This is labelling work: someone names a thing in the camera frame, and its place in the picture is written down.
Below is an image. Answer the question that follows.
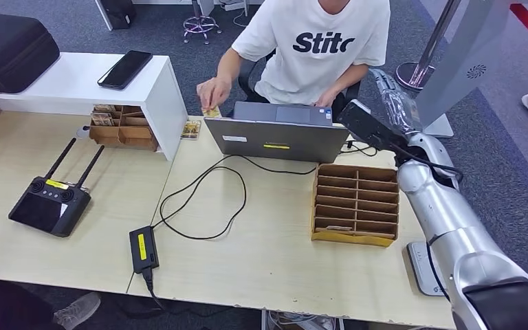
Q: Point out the person's left hand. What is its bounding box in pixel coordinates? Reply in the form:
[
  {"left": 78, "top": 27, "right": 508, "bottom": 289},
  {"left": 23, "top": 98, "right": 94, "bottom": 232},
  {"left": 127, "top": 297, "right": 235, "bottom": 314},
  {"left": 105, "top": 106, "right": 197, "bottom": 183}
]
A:
[{"left": 315, "top": 87, "right": 342, "bottom": 109}]

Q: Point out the person's right hand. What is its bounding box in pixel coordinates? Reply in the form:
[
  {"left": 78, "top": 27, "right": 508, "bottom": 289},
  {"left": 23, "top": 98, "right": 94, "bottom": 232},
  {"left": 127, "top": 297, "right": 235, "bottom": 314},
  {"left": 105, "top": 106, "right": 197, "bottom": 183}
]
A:
[{"left": 196, "top": 76, "right": 233, "bottom": 111}]

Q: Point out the large cardboard slot organizer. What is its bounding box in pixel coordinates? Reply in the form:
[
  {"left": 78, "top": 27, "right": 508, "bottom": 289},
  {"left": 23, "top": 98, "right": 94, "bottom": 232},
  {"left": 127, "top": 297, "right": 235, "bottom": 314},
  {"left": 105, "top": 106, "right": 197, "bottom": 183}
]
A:
[{"left": 310, "top": 164, "right": 400, "bottom": 248}]

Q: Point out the person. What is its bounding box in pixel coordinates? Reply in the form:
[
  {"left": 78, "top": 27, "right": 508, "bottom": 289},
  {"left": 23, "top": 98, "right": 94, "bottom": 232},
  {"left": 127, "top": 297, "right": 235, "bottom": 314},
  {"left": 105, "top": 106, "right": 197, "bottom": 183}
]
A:
[{"left": 196, "top": 0, "right": 391, "bottom": 120}]

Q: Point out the small printed card pack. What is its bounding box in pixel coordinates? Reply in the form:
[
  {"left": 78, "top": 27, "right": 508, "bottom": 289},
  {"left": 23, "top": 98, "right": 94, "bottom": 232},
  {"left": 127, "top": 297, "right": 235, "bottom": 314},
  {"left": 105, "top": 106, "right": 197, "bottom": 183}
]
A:
[{"left": 181, "top": 120, "right": 202, "bottom": 141}]

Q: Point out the white card reader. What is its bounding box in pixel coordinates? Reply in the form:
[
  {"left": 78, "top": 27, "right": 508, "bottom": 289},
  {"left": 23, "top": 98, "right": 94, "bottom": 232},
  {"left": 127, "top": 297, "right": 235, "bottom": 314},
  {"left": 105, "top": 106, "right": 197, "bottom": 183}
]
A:
[{"left": 406, "top": 241, "right": 447, "bottom": 297}]

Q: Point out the person's leg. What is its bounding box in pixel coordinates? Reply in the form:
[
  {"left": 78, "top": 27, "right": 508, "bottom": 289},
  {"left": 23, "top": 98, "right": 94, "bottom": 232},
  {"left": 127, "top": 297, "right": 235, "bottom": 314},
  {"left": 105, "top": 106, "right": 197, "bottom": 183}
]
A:
[{"left": 0, "top": 281, "right": 56, "bottom": 330}]

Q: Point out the black office chair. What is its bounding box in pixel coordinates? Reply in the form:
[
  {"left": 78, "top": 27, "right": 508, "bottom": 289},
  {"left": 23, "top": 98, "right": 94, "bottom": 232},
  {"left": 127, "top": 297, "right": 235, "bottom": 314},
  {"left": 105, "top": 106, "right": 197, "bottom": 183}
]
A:
[{"left": 237, "top": 49, "right": 363, "bottom": 124}]

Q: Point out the grey laptop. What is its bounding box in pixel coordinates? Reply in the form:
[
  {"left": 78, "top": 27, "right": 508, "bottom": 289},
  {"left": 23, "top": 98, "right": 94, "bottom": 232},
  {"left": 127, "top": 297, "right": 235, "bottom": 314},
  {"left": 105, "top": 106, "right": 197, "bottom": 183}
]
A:
[{"left": 203, "top": 100, "right": 351, "bottom": 164}]

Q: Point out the chrome stool base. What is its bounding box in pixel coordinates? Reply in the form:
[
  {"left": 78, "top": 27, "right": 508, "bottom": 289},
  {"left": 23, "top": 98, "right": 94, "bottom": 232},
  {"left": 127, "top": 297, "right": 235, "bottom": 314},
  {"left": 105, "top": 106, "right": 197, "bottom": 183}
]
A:
[{"left": 181, "top": 0, "right": 223, "bottom": 45}]

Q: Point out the black smartphone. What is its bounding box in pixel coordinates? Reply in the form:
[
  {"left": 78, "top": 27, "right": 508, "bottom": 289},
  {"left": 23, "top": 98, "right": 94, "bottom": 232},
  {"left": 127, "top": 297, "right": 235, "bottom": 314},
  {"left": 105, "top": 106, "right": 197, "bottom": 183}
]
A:
[{"left": 97, "top": 49, "right": 154, "bottom": 91}]

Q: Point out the small cardboard compartment box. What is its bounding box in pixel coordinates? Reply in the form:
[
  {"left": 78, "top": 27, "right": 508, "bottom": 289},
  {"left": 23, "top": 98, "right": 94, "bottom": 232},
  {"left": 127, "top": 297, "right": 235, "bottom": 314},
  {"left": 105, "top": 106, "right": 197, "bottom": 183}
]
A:
[{"left": 88, "top": 104, "right": 160, "bottom": 152}]

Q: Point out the stack of printed cards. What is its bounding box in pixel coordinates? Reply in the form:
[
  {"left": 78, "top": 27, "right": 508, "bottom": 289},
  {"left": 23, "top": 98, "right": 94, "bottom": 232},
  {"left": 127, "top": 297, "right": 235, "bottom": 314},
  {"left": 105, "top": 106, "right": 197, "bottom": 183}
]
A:
[{"left": 91, "top": 104, "right": 116, "bottom": 127}]

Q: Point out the black computer tower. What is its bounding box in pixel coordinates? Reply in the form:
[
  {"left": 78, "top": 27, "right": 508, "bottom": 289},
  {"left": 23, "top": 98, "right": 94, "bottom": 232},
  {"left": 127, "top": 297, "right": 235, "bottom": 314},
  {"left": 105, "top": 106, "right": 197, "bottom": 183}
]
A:
[{"left": 93, "top": 0, "right": 138, "bottom": 32}]

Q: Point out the grey kiosk stand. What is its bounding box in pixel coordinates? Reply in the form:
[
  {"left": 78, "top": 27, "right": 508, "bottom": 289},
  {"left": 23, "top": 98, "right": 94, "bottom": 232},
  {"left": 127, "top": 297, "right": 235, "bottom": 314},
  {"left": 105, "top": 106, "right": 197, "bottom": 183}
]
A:
[{"left": 416, "top": 0, "right": 516, "bottom": 138}]

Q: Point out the white desk shelf riser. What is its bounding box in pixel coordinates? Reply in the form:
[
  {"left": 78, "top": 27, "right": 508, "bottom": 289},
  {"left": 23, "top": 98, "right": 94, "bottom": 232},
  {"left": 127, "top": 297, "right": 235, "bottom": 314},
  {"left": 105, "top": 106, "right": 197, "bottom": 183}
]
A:
[{"left": 0, "top": 52, "right": 189, "bottom": 162}]

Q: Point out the black laptop power adapter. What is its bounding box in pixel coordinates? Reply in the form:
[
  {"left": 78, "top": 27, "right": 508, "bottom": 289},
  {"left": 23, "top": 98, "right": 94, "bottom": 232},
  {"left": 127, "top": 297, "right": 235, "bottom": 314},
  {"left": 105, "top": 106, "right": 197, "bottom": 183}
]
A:
[{"left": 129, "top": 225, "right": 160, "bottom": 275}]

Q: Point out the black remote controller with antennas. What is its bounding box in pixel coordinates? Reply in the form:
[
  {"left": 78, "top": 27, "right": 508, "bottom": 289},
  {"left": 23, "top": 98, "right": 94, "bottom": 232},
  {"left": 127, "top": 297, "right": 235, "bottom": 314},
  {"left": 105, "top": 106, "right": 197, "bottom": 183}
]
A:
[{"left": 8, "top": 137, "right": 105, "bottom": 238}]

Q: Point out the black carrying case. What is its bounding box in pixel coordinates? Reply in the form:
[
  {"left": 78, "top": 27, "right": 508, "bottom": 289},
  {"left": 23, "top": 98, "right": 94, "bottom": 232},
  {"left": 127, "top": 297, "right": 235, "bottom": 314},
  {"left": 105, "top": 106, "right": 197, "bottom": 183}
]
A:
[{"left": 0, "top": 11, "right": 61, "bottom": 99}]

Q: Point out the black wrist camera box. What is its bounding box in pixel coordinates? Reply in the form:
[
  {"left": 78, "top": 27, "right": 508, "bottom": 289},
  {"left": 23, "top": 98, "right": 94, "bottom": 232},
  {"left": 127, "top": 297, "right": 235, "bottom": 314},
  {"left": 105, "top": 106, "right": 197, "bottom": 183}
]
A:
[{"left": 336, "top": 99, "right": 413, "bottom": 153}]

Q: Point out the black external drive cable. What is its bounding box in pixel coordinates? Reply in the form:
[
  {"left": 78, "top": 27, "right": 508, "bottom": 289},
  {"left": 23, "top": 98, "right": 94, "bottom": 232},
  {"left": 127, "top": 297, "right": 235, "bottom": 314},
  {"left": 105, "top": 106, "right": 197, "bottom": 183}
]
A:
[{"left": 339, "top": 140, "right": 379, "bottom": 158}]

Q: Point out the white floor cable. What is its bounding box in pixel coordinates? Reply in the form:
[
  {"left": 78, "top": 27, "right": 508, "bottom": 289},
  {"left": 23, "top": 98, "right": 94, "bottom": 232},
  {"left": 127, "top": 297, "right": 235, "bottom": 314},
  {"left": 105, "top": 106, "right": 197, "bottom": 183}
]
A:
[{"left": 232, "top": 9, "right": 254, "bottom": 29}]

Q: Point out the chrome stanchion post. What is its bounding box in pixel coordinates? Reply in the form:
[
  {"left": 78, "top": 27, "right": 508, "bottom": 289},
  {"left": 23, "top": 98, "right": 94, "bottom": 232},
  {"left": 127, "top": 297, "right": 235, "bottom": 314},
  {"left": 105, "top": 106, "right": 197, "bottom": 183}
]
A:
[{"left": 395, "top": 0, "right": 461, "bottom": 92}]

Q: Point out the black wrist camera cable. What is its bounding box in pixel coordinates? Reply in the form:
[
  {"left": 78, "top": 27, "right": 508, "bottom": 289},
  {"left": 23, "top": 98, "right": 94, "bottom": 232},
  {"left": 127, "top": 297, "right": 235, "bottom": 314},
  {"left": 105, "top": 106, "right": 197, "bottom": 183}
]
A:
[{"left": 393, "top": 141, "right": 464, "bottom": 183}]

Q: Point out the black laptop power cable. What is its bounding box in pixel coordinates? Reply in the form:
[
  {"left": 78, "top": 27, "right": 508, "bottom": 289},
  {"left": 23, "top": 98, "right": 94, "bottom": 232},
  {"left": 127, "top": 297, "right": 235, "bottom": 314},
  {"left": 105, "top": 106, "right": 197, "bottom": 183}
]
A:
[{"left": 152, "top": 155, "right": 318, "bottom": 241}]

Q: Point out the black mains cable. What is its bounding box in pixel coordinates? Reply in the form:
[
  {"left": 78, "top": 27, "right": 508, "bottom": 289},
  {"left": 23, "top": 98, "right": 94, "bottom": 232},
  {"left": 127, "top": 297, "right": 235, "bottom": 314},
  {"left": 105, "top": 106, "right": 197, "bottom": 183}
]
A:
[{"left": 142, "top": 268, "right": 168, "bottom": 312}]

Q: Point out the white cable bundle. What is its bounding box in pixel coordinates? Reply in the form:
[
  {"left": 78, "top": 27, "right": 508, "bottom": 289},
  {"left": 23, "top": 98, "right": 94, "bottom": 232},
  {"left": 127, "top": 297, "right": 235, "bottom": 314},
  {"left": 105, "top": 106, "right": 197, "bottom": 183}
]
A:
[{"left": 261, "top": 311, "right": 344, "bottom": 330}]

